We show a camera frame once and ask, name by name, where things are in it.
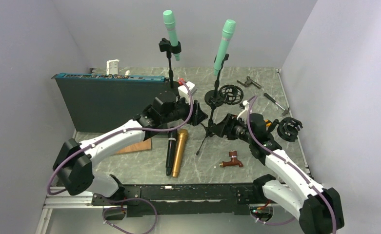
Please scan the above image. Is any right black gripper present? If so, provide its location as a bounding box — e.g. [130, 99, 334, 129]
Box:
[210, 113, 255, 144]

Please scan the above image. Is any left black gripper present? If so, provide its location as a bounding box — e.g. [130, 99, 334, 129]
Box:
[162, 95, 209, 127]

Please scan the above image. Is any gold microphone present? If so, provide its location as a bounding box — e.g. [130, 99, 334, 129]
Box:
[171, 129, 188, 178]

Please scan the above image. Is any black microphone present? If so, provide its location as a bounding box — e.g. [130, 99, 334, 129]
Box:
[165, 130, 178, 176]

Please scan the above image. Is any black tripod shock-mount stand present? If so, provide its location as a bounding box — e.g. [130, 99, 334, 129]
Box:
[195, 84, 244, 156]

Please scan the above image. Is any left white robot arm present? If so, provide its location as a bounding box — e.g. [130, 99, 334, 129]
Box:
[49, 95, 208, 205]

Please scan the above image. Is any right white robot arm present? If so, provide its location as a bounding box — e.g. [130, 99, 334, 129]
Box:
[209, 114, 345, 234]

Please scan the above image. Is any middle round-base mic stand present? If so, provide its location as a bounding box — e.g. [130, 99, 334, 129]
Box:
[204, 53, 229, 108]

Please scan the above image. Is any round-base mic stand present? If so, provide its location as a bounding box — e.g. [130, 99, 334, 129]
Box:
[159, 38, 181, 96]
[204, 53, 229, 108]

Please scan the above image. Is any left round-base mic stand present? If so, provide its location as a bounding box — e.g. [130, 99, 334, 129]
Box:
[159, 38, 181, 96]

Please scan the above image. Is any right mint green microphone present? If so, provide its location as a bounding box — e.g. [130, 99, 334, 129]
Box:
[213, 19, 236, 76]

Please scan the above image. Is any mint green microphone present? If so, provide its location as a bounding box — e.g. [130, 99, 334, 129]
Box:
[213, 19, 236, 76]
[163, 10, 181, 61]

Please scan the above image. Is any left mint green microphone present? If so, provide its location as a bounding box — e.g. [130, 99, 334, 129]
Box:
[163, 10, 181, 61]

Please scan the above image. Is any brown faucet tap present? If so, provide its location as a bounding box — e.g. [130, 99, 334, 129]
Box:
[220, 150, 243, 168]

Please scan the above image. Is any orange utility knife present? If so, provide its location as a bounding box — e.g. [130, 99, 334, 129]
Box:
[264, 119, 272, 129]

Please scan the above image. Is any grey metal clamp tool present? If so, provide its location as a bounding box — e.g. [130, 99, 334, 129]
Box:
[237, 76, 262, 89]

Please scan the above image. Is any wooden board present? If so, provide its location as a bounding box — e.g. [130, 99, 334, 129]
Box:
[114, 139, 152, 155]

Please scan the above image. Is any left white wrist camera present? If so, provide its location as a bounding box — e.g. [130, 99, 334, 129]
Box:
[178, 78, 198, 102]

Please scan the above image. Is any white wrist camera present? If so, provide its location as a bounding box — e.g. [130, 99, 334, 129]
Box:
[178, 78, 198, 102]
[237, 100, 252, 121]

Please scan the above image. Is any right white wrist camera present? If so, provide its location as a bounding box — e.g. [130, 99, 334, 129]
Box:
[237, 100, 252, 121]

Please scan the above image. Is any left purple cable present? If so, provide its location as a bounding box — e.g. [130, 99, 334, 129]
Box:
[46, 80, 195, 196]

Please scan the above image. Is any right shock-mount round stand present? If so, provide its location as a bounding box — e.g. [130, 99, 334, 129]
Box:
[267, 117, 303, 142]

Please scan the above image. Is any black handled hammer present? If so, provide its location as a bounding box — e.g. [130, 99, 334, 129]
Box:
[263, 93, 290, 116]

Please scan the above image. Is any white plastic bracket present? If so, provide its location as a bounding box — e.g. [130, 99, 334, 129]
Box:
[106, 59, 120, 75]

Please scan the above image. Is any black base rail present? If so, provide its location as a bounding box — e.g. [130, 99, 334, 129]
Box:
[91, 183, 268, 217]

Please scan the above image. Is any blue network switch box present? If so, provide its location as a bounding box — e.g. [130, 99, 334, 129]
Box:
[52, 73, 170, 133]

